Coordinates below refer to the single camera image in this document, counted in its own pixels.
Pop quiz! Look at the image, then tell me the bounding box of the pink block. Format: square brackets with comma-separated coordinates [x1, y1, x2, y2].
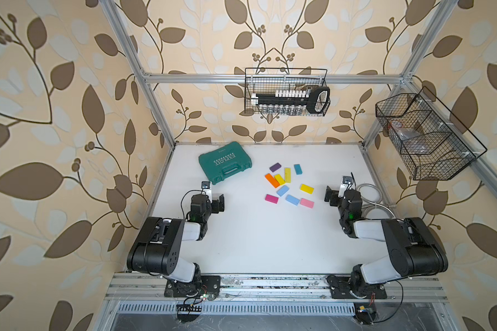
[300, 199, 314, 209]

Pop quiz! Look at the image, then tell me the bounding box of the light blue block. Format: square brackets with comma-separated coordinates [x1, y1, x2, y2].
[285, 194, 300, 205]
[276, 185, 289, 197]

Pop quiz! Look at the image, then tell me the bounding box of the long yellow-green block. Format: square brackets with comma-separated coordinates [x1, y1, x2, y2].
[284, 168, 292, 183]

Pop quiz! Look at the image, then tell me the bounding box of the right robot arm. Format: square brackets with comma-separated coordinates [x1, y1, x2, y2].
[324, 175, 448, 299]

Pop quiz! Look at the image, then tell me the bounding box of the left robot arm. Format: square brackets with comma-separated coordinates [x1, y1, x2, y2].
[126, 181, 225, 297]

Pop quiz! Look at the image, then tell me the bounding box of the yellow block right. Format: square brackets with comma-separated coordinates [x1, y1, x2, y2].
[300, 184, 314, 194]

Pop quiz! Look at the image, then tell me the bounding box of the green plastic tool case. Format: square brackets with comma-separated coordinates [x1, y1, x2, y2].
[198, 142, 252, 185]

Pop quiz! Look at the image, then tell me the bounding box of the teal block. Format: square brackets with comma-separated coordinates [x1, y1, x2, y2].
[294, 164, 303, 175]

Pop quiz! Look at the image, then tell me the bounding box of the magenta block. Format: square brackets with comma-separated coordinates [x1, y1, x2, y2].
[265, 194, 279, 204]

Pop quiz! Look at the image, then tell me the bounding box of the yellow block beside orange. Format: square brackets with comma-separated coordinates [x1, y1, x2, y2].
[274, 174, 285, 186]

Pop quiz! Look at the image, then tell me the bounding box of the orange long block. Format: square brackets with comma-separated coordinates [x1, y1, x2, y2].
[265, 173, 280, 188]

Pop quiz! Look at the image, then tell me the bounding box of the purple block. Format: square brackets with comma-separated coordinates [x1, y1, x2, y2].
[269, 163, 282, 172]

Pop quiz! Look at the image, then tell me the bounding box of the plastic bag in basket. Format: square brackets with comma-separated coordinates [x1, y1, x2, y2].
[391, 121, 430, 155]

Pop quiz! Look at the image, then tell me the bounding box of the black tool in basket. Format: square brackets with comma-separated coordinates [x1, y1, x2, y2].
[248, 86, 331, 116]

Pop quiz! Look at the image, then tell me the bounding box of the metal flexible hose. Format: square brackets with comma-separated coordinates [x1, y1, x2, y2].
[355, 183, 398, 219]

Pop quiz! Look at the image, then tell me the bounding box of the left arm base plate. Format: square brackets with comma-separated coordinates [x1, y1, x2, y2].
[164, 275, 221, 301]

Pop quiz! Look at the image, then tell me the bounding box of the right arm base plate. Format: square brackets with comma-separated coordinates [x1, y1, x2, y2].
[326, 274, 387, 299]

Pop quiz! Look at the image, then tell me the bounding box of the right wire basket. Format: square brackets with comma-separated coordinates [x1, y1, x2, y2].
[376, 86, 487, 181]

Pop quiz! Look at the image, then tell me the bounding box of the wire basket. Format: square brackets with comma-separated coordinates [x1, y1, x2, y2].
[244, 67, 331, 117]
[376, 86, 487, 181]

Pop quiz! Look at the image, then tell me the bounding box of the back wire basket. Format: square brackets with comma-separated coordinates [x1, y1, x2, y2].
[244, 67, 331, 117]

